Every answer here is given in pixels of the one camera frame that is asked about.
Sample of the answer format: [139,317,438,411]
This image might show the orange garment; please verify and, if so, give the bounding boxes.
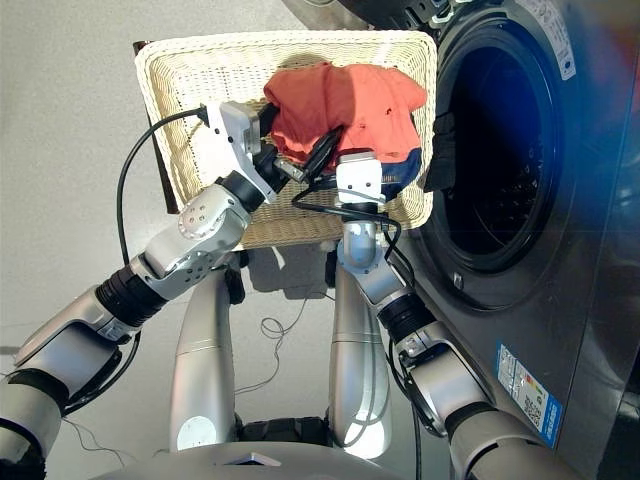
[263,61,429,169]

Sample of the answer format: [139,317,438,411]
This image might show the navy blue garment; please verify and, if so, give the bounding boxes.
[379,149,424,199]

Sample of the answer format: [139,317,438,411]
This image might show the black garment with white print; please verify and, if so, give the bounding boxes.
[423,111,459,194]

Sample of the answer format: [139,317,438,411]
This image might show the pale woven laundry basket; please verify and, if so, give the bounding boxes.
[134,29,439,252]

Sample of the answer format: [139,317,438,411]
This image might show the grey washing machine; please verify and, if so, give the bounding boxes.
[278,0,640,480]

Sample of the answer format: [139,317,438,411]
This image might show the silver robot leg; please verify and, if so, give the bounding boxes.
[168,271,239,455]
[326,261,394,450]

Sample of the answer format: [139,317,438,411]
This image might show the white warning label sticker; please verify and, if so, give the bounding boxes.
[531,0,577,82]

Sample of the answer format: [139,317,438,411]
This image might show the silver robot torso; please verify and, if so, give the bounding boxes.
[98,416,452,480]

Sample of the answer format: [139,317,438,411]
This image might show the blue energy label sticker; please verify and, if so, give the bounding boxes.
[494,341,565,450]

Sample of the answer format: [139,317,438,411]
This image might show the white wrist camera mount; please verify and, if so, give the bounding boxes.
[335,151,388,208]
[205,99,279,206]

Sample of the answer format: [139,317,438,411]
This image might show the thin grey floor cable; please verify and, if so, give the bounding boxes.
[61,288,337,465]

